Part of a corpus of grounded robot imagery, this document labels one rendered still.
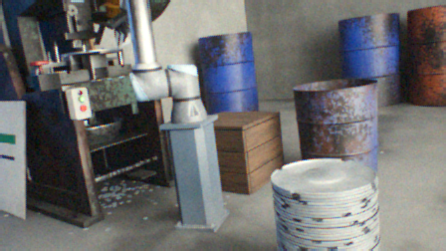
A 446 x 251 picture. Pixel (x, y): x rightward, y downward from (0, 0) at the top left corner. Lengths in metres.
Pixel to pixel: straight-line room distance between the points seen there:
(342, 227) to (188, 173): 0.72
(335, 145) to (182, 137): 0.76
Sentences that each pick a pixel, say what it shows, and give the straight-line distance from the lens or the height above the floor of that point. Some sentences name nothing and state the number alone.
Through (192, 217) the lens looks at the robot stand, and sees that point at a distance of 1.63.
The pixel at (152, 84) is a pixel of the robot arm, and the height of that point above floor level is 0.62.
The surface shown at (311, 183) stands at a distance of 1.07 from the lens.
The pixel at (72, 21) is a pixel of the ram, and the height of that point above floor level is 0.94.
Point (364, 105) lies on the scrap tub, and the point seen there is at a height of 0.39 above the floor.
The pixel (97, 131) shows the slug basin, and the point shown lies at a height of 0.38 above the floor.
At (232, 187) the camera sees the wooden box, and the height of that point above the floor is 0.03.
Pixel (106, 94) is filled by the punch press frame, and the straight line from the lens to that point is 1.98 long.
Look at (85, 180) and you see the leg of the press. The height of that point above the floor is 0.21.
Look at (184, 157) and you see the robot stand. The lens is 1.54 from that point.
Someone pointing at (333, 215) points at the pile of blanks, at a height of 0.28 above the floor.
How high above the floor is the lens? 0.71
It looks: 11 degrees down
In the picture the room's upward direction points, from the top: 7 degrees counter-clockwise
